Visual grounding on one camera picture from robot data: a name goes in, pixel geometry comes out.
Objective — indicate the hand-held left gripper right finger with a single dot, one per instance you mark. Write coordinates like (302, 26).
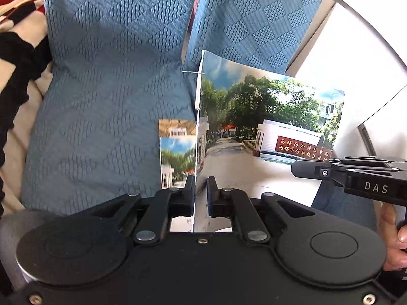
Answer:
(210, 193)

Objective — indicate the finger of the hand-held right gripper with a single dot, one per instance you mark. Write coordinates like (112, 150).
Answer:
(311, 170)

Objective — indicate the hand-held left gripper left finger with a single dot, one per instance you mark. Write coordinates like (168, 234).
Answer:
(190, 193)

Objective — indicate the photo cover notebook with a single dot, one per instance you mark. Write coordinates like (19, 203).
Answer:
(176, 159)
(270, 117)

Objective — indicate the yellow painting cover book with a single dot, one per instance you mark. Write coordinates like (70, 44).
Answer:
(175, 128)

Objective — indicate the person's right hand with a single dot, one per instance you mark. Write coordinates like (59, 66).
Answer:
(389, 238)

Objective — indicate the blue quilted seat cushion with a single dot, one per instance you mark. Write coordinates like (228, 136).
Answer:
(248, 16)
(105, 70)

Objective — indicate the red black striped blanket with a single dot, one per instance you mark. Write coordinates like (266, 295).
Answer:
(19, 54)

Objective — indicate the grey window frame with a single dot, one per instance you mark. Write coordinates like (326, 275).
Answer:
(365, 139)

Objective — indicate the curved grey metal rail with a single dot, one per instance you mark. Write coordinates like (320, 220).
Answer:
(365, 19)

